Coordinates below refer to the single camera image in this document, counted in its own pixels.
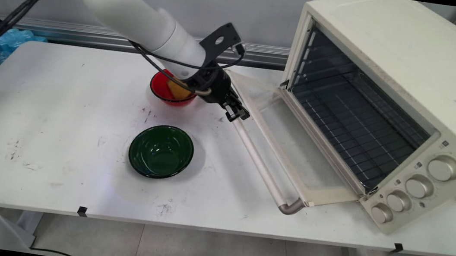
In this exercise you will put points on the red bowl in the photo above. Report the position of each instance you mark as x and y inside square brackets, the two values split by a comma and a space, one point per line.
[159, 89]

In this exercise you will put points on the large silver oven knob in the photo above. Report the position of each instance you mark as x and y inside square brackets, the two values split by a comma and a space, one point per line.
[442, 168]

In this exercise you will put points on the brown bread slice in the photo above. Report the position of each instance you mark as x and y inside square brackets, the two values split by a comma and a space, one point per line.
[178, 90]

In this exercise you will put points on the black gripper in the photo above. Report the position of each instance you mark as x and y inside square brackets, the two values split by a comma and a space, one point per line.
[216, 85]

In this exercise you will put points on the blue plastic bag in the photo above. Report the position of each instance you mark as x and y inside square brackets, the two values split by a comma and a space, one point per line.
[17, 37]

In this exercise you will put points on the dark green bowl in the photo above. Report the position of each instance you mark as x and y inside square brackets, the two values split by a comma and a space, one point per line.
[161, 152]

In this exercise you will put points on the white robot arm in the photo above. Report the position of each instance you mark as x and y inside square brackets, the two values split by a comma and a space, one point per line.
[129, 7]

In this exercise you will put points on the aluminium rail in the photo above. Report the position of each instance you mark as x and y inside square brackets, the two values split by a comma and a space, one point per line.
[263, 56]

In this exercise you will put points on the cream toaster oven body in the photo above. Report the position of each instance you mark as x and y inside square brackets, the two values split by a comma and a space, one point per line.
[399, 40]

